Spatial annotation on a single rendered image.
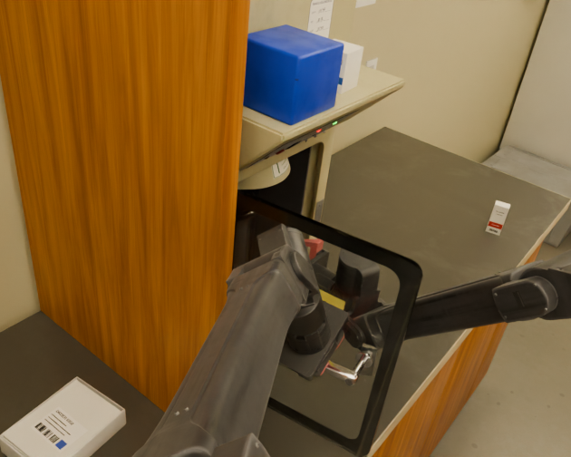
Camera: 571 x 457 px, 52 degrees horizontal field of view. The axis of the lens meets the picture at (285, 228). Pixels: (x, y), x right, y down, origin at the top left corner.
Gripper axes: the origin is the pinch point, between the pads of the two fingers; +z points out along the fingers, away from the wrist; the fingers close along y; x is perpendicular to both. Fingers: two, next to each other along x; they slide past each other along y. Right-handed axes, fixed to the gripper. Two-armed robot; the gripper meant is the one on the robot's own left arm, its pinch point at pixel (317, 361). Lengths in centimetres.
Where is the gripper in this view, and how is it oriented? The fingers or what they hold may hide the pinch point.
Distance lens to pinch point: 86.4
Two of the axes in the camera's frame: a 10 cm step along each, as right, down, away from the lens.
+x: 8.3, 3.6, -4.4
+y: -5.3, 7.4, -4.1
